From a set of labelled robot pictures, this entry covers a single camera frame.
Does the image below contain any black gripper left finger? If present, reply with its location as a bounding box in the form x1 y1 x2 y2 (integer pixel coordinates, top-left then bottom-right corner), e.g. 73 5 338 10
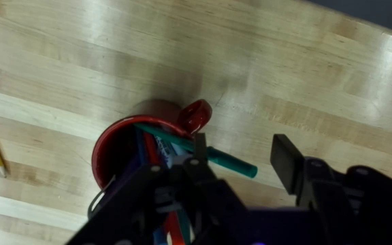
66 133 254 245

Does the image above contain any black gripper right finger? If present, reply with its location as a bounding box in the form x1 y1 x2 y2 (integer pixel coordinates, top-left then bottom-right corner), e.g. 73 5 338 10
270 133 392 245

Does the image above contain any green pen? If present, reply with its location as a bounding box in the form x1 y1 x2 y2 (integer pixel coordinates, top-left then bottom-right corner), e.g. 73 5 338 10
134 123 260 180

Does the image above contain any red mug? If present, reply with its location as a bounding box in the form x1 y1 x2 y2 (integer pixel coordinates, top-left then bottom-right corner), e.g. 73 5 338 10
90 99 215 192

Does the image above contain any red pen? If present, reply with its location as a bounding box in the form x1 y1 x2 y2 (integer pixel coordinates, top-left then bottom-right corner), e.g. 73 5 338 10
143 133 162 167

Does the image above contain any blue pen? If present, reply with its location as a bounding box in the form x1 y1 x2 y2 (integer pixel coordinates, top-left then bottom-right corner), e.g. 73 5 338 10
134 130 150 168

